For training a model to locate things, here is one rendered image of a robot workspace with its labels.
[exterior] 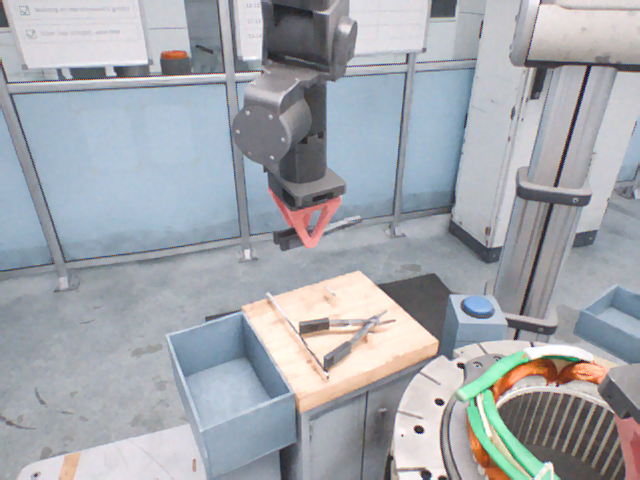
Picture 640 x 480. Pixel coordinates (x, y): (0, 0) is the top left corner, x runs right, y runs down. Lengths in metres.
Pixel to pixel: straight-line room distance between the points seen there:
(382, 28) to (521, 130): 0.88
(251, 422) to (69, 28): 2.09
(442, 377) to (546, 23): 0.48
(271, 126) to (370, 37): 2.20
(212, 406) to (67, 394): 1.61
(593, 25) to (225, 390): 0.68
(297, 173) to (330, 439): 0.34
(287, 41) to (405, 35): 2.23
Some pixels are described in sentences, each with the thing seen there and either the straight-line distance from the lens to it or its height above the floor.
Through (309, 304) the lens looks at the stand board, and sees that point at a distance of 0.66.
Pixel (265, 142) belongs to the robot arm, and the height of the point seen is 1.34.
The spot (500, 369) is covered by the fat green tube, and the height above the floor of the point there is 1.15.
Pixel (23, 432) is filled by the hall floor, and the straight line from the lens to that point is 2.16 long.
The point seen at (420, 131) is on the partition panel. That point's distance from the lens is 2.91.
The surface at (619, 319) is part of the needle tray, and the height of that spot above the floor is 1.03.
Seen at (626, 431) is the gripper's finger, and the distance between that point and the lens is 0.30.
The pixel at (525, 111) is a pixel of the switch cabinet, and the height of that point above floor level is 0.90.
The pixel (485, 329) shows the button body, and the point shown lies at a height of 1.02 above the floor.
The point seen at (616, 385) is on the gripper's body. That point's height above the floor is 1.30.
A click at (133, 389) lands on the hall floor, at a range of 2.13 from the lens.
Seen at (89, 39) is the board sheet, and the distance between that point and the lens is 2.41.
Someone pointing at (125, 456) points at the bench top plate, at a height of 0.78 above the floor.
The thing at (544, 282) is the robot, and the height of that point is 1.00.
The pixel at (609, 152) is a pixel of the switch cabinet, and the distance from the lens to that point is 3.11.
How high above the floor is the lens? 1.47
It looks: 30 degrees down
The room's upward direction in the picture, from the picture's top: straight up
